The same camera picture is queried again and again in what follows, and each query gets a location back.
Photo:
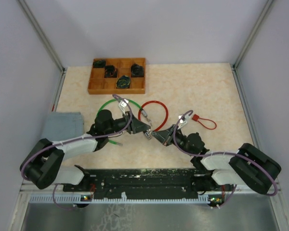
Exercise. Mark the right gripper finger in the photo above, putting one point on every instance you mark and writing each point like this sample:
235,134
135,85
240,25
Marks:
165,132
163,140

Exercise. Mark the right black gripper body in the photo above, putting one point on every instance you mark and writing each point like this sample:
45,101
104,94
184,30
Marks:
181,139

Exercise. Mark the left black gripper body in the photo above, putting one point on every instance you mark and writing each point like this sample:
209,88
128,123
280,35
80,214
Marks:
129,122

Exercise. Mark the green cable lock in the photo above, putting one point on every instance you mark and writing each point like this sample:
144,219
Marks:
111,101

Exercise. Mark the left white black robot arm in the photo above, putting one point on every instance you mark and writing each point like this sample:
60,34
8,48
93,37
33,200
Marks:
43,165

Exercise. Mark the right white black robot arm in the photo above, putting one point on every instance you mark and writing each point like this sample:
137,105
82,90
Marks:
247,166

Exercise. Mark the blue yellow rolled tie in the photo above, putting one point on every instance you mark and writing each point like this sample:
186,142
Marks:
123,82

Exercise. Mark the wooden compartment tray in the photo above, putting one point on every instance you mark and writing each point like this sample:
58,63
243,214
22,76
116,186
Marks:
98,84

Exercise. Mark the black dotted rolled tie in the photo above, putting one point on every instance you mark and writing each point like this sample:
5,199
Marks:
137,70

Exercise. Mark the black orange rolled tie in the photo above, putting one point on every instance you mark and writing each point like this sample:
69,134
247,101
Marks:
110,71

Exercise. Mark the dark green rolled tie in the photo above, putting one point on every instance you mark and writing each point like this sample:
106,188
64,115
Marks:
101,63

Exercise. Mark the folded blue jeans cloth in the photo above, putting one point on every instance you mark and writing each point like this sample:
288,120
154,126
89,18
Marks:
61,126

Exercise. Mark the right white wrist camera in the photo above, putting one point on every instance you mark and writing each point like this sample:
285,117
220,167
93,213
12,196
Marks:
183,120

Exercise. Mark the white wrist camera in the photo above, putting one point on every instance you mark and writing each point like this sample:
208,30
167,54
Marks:
122,104
183,120

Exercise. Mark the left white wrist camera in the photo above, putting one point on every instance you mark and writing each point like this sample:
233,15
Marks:
122,104

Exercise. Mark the thin red wire padlock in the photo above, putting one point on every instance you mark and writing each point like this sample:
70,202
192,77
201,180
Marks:
204,122

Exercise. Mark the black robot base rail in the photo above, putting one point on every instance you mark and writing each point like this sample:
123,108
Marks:
140,186

